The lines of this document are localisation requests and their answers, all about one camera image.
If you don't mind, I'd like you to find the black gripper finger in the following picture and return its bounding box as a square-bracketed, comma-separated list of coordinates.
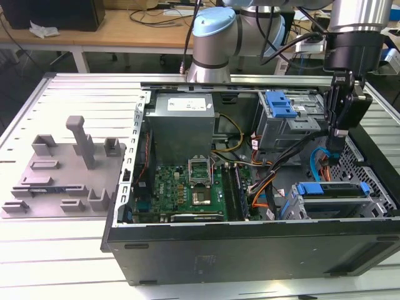
[339, 83, 373, 140]
[322, 84, 342, 140]

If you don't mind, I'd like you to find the orange disk power wire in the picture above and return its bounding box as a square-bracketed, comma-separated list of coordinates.
[323, 137, 345, 183]

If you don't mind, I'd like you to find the blue disk data wire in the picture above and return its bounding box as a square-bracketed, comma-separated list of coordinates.
[308, 146, 329, 183]

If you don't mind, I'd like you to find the metal disk bay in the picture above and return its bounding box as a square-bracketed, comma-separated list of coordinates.
[279, 181, 393, 219]

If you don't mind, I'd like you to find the blue plastic latch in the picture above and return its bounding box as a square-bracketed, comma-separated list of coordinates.
[264, 90, 298, 119]

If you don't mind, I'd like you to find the metal drive cage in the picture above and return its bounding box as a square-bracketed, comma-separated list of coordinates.
[253, 90, 332, 153]

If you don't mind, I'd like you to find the black speaker box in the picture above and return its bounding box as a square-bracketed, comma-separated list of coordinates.
[283, 9, 296, 44]

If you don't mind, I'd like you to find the blue installed RAM stick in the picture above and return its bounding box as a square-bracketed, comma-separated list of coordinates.
[236, 164, 251, 219]

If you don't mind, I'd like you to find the black RAM slot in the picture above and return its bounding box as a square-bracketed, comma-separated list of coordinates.
[231, 165, 243, 219]
[221, 165, 233, 220]
[226, 165, 238, 220]

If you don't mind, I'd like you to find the metal socket cover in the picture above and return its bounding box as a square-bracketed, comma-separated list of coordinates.
[187, 157, 214, 188]

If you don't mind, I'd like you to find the grey power supply unit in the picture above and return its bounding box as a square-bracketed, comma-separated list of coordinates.
[144, 92, 216, 159]

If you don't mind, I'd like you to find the CPU socket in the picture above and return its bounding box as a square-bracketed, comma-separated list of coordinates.
[191, 186, 214, 208]

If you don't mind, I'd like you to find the black graphics card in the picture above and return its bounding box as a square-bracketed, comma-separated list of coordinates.
[170, 213, 225, 223]

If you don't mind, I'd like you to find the green motherboard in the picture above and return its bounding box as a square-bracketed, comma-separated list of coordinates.
[134, 162, 262, 223]

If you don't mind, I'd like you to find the black open PC case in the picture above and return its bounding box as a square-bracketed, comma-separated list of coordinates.
[100, 81, 400, 287]

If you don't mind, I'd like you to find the black computer tower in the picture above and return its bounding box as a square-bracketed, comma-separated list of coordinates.
[0, 0, 106, 32]

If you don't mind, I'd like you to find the grey parts rack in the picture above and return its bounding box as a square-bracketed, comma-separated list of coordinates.
[0, 115, 128, 219]

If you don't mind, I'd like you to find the RAM stick on rack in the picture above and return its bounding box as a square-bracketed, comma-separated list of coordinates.
[28, 186, 67, 194]

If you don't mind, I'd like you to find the white crumpled plastic bag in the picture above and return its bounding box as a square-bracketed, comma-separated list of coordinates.
[29, 20, 60, 40]

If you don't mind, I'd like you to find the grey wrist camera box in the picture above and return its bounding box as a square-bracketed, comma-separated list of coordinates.
[295, 32, 326, 53]

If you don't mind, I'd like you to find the black wire bundle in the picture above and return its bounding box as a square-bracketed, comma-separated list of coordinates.
[248, 127, 332, 196]

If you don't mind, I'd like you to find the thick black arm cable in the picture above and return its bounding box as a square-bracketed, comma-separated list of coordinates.
[254, 0, 329, 66]

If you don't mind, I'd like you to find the yellow wire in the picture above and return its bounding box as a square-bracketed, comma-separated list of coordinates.
[212, 114, 244, 156]

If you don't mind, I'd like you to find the thin black base cable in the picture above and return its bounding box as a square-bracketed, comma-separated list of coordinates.
[179, 0, 203, 78]

